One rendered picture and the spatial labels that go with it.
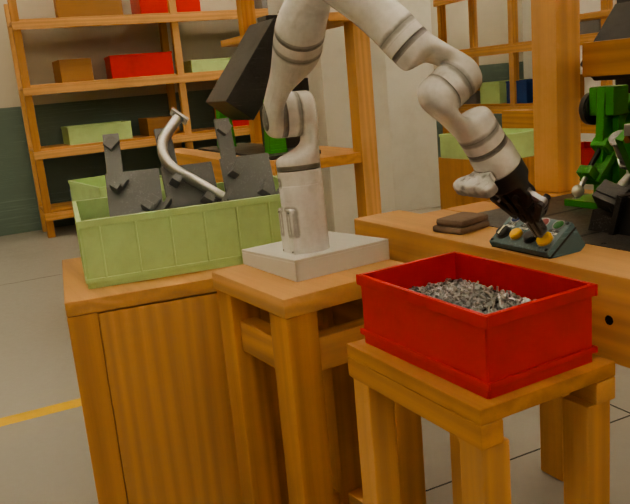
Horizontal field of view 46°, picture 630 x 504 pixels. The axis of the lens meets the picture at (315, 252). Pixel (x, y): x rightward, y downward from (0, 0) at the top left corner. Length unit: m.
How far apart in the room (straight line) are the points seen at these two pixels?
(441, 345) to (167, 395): 0.97
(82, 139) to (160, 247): 5.70
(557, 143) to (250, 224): 0.86
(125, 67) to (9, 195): 1.74
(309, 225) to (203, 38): 7.01
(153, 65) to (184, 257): 5.88
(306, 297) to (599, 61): 1.11
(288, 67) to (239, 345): 0.62
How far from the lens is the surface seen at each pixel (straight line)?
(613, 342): 1.30
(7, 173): 8.06
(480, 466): 1.07
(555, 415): 2.38
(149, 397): 1.91
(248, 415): 1.71
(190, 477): 2.02
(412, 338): 1.15
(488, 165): 1.24
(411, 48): 1.18
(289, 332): 1.41
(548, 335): 1.10
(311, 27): 1.34
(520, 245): 1.41
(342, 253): 1.54
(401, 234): 1.68
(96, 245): 1.89
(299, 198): 1.52
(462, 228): 1.58
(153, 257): 1.91
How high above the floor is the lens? 1.24
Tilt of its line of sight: 13 degrees down
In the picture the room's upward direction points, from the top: 5 degrees counter-clockwise
